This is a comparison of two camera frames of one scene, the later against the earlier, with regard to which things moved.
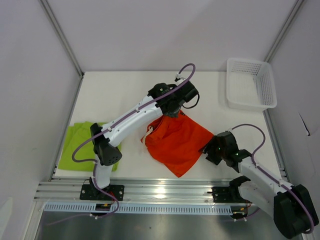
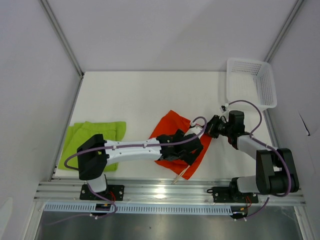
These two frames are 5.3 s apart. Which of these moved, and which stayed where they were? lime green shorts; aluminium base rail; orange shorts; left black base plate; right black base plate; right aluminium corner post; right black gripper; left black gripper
Moved: left black gripper; orange shorts; right black gripper
Stayed: aluminium base rail; right aluminium corner post; lime green shorts; left black base plate; right black base plate
